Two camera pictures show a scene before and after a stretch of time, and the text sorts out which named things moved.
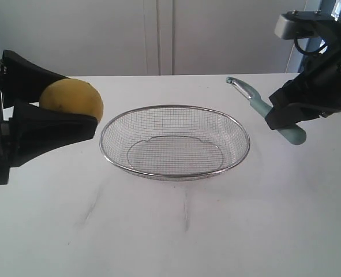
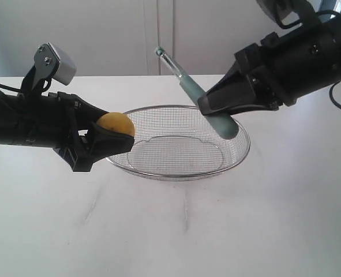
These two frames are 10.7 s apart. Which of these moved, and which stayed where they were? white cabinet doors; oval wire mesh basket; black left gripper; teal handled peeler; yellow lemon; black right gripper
Moved: black left gripper; black right gripper; teal handled peeler; yellow lemon
Stayed: oval wire mesh basket; white cabinet doors
